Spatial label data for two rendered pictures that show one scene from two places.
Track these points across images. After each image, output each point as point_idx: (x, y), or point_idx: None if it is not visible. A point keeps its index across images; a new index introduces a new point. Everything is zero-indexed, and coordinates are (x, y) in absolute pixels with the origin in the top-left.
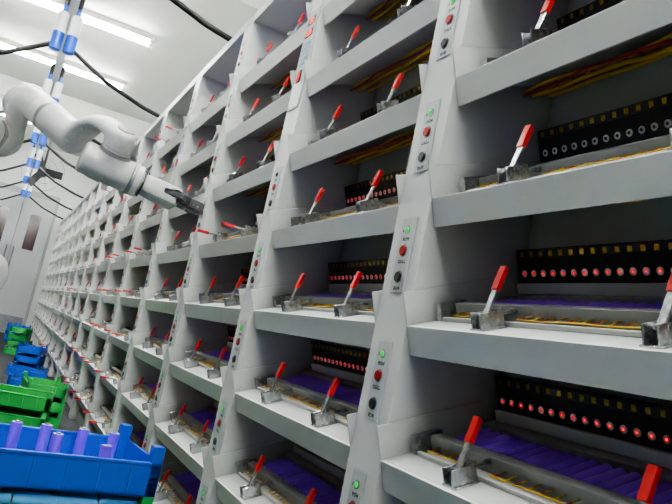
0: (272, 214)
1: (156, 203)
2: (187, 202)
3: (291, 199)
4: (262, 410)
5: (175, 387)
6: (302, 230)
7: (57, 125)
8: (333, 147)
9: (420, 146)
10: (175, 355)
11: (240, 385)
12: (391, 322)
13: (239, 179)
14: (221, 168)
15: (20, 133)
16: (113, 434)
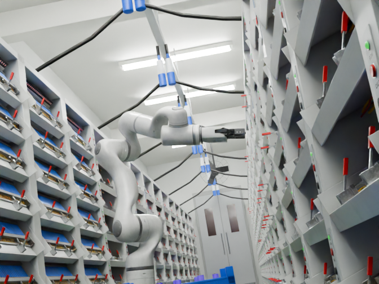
0: (276, 112)
1: (217, 142)
2: (232, 132)
3: (284, 97)
4: (309, 233)
5: (301, 259)
6: (285, 111)
7: (145, 126)
8: (276, 51)
9: (283, 25)
10: (291, 237)
11: (304, 228)
12: (308, 133)
13: (267, 102)
14: (264, 102)
15: (135, 141)
16: (214, 274)
